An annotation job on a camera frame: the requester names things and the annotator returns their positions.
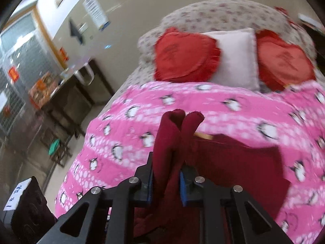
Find dark wooden side table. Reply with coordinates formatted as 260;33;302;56
41;58;115;136

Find green cloth on stool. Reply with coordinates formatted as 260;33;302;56
49;139;60;156

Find pink penguin blanket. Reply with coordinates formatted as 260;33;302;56
55;81;324;243

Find left red heart pillow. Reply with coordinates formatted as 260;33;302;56
154;27;221;83

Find dark cloth on wall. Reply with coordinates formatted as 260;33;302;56
69;18;83;45

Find metal lattice door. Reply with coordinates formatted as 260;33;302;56
1;12;62;137

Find right red heart pillow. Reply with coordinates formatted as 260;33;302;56
256;30;316;92

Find bag with white handles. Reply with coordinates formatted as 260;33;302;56
60;62;95;86

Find floral bed headboard cover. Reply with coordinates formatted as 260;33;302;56
101;0;316;114

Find white square pillow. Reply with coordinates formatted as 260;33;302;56
204;28;260;92

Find white wall notice poster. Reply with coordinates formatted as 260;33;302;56
83;0;111;31

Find red heart pillow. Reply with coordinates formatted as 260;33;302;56
154;27;221;83
256;30;316;92

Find orange printed box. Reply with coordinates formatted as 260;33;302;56
28;72;58;110

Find dark red sweater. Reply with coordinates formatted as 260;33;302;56
134;109;290;243

